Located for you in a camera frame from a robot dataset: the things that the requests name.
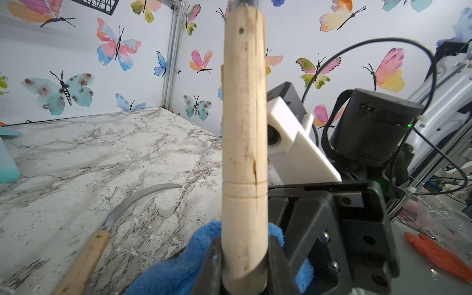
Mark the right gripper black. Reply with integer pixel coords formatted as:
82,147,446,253
268,181,400,295

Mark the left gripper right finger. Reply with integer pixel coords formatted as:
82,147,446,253
267,236,301,295

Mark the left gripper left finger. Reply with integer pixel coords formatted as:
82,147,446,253
190,237,223,295

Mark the blue microfiber rag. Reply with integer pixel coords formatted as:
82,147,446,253
123,217,314,295

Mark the sickle wooden handle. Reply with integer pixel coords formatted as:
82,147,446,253
221,1,269,295
55,183,183,295

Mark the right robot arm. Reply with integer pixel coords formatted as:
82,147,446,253
265,41,472,295

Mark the orange rubber glove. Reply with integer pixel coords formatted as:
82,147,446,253
404,232,472,284

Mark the teal garden trowel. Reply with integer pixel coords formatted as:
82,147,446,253
1,127,23,184

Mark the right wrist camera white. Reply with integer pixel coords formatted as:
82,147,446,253
267,82,342,185

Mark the black wire wall basket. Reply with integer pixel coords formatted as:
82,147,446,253
73,0,119,15

